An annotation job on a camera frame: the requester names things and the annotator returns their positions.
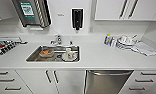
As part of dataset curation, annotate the stainless steel dishwasher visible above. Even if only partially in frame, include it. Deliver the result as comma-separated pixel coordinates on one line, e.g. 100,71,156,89
83,69,135,94

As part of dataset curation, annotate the small chrome counter button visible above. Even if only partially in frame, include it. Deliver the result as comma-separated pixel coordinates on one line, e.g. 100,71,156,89
69,40,74,46

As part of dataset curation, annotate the white mug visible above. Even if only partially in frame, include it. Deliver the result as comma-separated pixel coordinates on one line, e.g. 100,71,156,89
64,47,75,56
119,35,131,44

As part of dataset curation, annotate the white plate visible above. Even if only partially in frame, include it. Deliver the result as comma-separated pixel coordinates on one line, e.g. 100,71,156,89
61,52,79,62

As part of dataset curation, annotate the chrome faucet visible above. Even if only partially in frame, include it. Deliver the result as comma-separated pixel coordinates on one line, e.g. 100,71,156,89
49,34,63,46

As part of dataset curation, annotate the black soap dispenser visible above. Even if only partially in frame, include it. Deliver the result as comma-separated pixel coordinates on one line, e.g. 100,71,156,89
71,8,85,32

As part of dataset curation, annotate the dish soap bottle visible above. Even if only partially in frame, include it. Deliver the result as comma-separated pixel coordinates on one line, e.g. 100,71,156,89
104,33,112,46

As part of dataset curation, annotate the bowl with orange food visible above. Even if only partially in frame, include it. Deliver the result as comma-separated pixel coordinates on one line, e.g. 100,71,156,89
39,48,55,59

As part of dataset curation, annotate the small white cup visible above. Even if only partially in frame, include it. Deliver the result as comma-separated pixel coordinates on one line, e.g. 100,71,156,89
110,36,118,48

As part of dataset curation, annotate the steel kitchen sink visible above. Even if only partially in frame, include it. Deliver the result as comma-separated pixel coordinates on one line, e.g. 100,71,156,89
25,44,81,64

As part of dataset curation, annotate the white base cabinet with doors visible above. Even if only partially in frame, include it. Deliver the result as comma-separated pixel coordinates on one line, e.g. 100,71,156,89
0,68,87,94

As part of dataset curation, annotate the steel paper towel dispenser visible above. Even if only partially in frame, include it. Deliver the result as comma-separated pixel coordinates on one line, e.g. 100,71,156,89
11,0,52,29

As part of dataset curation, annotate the white plastic container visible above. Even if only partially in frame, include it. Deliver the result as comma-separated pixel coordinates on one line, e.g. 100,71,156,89
0,35,29,45

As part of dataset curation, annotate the white drawer cabinet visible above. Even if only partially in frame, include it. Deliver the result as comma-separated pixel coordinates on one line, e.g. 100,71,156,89
118,69,156,94

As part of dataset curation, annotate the white wall outlet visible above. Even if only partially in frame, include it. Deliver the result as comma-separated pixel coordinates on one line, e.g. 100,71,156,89
88,26,94,34

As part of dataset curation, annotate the small wall label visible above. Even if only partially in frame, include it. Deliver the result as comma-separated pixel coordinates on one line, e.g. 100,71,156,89
57,12,65,18

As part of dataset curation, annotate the white utensil handle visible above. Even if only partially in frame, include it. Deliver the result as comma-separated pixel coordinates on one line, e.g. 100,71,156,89
131,34,139,42

